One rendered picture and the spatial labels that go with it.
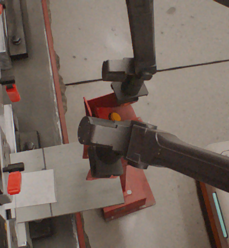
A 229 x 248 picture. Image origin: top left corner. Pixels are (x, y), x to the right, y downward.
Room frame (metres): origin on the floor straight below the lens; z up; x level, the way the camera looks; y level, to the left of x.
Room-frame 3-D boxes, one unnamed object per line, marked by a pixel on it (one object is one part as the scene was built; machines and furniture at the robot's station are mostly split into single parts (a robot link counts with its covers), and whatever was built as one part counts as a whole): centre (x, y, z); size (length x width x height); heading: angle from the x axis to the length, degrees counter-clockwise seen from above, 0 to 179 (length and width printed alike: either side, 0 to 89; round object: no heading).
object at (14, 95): (0.51, 0.23, 1.20); 0.04 x 0.02 x 0.10; 100
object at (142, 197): (0.63, -0.04, 0.06); 0.25 x 0.20 x 0.12; 109
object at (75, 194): (0.37, 0.12, 1.00); 0.26 x 0.18 x 0.01; 100
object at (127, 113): (0.62, -0.01, 0.75); 0.20 x 0.16 x 0.18; 19
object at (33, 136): (0.40, 0.22, 0.89); 0.30 x 0.05 x 0.03; 10
